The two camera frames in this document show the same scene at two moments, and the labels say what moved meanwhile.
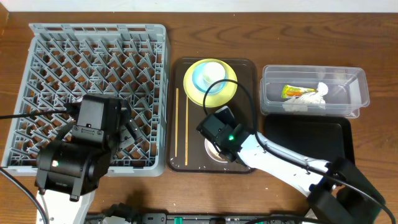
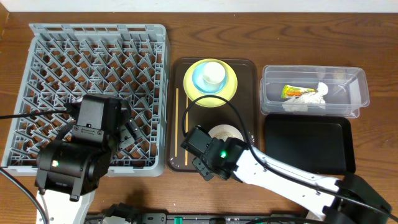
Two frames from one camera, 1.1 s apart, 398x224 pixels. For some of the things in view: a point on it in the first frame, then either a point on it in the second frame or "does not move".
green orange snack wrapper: (290, 91) does not move
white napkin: (302, 102) does not move
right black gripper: (224, 112) -> (203, 168)
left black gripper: (131, 130) does not move
